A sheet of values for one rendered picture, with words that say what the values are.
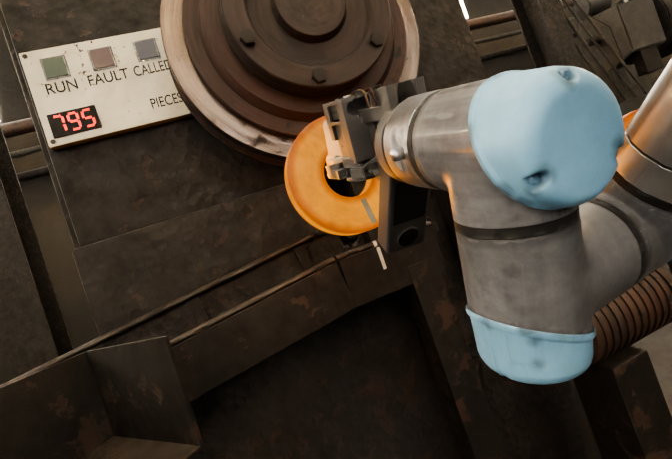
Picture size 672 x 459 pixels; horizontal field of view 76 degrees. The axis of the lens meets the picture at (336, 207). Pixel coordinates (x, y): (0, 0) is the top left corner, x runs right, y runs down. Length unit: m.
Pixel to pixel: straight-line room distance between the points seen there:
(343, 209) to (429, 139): 0.25
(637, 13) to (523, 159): 8.56
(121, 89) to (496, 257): 0.79
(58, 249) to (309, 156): 6.69
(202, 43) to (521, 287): 0.64
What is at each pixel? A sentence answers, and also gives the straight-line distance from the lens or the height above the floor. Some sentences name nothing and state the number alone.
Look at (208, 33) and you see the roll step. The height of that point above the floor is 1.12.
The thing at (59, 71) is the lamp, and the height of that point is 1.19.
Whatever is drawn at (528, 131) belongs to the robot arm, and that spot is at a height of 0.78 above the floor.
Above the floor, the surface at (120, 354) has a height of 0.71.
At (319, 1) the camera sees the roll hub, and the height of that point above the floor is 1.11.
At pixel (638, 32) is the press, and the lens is 8.66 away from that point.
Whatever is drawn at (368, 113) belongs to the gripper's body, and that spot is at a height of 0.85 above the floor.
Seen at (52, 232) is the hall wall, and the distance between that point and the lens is 7.17.
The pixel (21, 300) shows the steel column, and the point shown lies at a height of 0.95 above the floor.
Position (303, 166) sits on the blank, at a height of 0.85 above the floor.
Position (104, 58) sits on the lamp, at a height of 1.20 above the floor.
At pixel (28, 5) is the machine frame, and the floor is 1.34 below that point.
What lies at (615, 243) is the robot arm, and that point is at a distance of 0.34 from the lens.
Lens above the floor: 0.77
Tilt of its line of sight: 2 degrees up
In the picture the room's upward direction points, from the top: 19 degrees counter-clockwise
